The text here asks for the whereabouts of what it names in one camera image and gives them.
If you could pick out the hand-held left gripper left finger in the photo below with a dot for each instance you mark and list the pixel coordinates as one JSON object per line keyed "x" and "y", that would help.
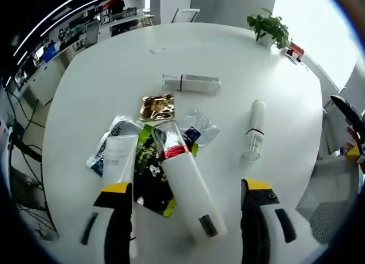
{"x": 117, "y": 227}

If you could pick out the clear silver sachet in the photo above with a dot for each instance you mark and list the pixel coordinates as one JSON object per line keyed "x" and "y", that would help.
{"x": 204, "y": 127}

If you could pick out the white skincare bottle square clear cap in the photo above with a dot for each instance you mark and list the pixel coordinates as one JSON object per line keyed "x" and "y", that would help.
{"x": 194, "y": 83}

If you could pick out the blue panel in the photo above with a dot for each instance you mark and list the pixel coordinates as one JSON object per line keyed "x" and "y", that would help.
{"x": 50, "y": 53}

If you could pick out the white skincare bottle red band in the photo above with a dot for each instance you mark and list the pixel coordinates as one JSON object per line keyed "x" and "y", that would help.
{"x": 188, "y": 184}

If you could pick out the slim white skincare bottle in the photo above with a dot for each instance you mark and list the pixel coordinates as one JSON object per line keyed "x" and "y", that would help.
{"x": 256, "y": 124}

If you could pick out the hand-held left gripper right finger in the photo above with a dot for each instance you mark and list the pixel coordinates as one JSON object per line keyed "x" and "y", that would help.
{"x": 253, "y": 218}

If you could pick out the person's right hand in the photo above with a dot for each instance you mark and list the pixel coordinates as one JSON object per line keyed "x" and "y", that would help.
{"x": 351, "y": 137}

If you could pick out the red black box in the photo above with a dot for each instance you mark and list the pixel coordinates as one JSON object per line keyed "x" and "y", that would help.
{"x": 295, "y": 51}

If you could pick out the white chair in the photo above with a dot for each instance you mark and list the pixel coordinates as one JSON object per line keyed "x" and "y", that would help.
{"x": 186, "y": 15}

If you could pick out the gold foil sachet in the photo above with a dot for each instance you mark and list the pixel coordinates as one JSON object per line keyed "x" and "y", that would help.
{"x": 157, "y": 107}

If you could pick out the grey mesh chair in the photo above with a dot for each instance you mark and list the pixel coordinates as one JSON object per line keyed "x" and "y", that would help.
{"x": 328, "y": 195}

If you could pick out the silver blue sachet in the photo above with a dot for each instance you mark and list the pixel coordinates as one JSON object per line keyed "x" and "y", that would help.
{"x": 119, "y": 128}

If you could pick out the green potted plant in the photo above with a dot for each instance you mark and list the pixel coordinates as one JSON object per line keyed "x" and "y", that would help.
{"x": 269, "y": 26}

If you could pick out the white office desk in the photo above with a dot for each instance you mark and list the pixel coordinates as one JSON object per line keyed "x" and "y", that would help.
{"x": 129, "y": 22}

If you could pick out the green black sachet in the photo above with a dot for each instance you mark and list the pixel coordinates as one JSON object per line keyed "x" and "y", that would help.
{"x": 148, "y": 167}

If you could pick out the white skincare tube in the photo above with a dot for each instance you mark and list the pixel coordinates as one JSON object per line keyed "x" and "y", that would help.
{"x": 117, "y": 161}

